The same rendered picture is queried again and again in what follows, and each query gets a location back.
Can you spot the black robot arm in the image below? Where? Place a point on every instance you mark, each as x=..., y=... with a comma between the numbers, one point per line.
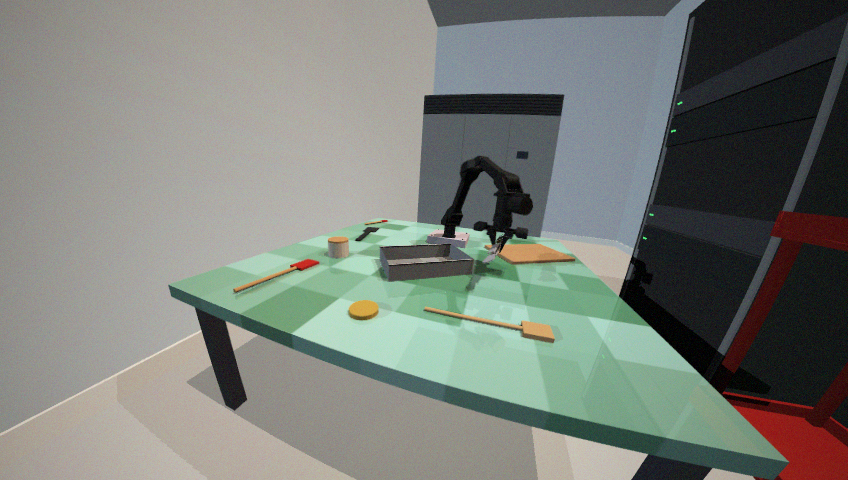
x=510, y=194

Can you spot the golden-yellow flat round disc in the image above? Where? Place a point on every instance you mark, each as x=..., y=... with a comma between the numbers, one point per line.
x=363, y=310

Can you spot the red spatula with wooden handle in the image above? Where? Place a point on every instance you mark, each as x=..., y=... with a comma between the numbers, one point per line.
x=302, y=265

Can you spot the wooden board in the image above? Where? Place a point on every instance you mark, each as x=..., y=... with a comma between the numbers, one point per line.
x=518, y=254

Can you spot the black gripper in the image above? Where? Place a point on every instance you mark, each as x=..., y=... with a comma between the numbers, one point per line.
x=501, y=221

